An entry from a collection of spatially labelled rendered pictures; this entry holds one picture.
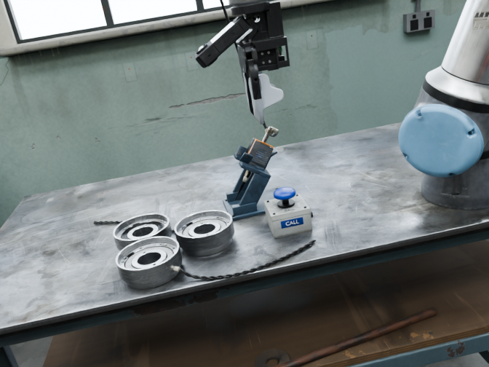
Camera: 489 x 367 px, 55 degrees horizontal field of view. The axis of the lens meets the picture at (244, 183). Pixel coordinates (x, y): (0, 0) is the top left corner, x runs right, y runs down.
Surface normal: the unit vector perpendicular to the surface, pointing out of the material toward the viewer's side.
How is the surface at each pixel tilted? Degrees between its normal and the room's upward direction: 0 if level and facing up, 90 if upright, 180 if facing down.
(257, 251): 0
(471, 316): 0
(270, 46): 90
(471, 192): 73
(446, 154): 97
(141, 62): 90
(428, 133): 97
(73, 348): 0
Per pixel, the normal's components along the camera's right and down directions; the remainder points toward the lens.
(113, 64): 0.15, 0.35
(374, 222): -0.15, -0.92
